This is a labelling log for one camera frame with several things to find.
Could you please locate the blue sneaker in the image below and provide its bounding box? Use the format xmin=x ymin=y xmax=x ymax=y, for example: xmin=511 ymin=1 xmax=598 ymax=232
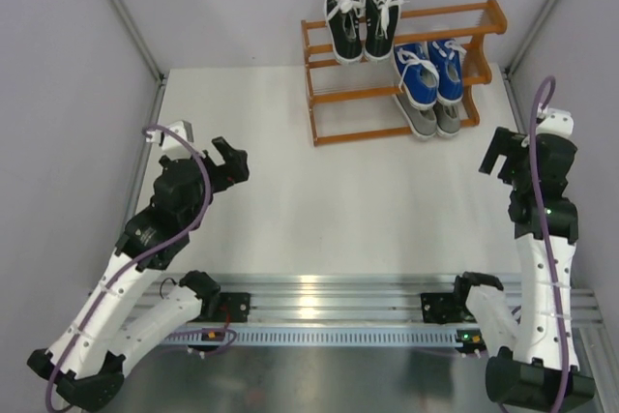
xmin=427 ymin=39 xmax=466 ymax=106
xmin=393 ymin=43 xmax=439 ymax=111

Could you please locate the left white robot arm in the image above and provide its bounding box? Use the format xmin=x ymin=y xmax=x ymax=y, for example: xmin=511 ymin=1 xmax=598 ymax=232
xmin=27 ymin=137 xmax=250 ymax=412

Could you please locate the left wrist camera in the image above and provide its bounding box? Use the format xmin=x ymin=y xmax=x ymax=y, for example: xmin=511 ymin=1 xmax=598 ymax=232
xmin=143 ymin=120 xmax=194 ymax=159

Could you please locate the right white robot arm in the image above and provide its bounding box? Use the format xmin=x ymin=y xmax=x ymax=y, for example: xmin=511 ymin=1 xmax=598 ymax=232
xmin=452 ymin=127 xmax=596 ymax=412

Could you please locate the grey sneaker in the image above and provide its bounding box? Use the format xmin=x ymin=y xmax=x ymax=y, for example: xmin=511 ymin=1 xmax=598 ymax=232
xmin=433 ymin=103 xmax=461 ymax=138
xmin=394 ymin=94 xmax=437 ymax=140

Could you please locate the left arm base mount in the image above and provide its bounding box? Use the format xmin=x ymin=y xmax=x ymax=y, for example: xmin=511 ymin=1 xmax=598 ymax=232
xmin=211 ymin=292 xmax=251 ymax=323

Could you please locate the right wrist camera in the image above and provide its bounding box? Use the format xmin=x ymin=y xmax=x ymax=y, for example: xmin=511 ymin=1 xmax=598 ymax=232
xmin=536 ymin=107 xmax=575 ymax=139

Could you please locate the slotted cable duct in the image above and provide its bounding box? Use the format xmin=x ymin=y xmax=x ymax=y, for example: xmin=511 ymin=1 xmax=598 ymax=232
xmin=162 ymin=325 xmax=483 ymax=348

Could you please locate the orange wooden shoe shelf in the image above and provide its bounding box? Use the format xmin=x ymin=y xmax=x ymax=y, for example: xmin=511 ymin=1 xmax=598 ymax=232
xmin=301 ymin=0 xmax=508 ymax=147

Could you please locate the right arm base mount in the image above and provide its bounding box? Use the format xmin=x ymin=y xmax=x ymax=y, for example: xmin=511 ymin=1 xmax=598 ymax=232
xmin=420 ymin=292 xmax=468 ymax=325

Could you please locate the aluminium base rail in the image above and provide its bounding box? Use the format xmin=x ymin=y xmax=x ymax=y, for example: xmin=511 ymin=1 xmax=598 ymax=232
xmin=79 ymin=273 xmax=604 ymax=332

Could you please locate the black sneaker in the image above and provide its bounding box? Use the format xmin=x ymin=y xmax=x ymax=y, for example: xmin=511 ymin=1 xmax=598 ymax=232
xmin=324 ymin=0 xmax=364 ymax=65
xmin=364 ymin=0 xmax=405 ymax=62

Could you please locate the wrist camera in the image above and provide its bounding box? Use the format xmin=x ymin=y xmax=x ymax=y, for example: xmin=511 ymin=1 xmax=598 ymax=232
xmin=143 ymin=120 xmax=194 ymax=159
xmin=536 ymin=107 xmax=575 ymax=139

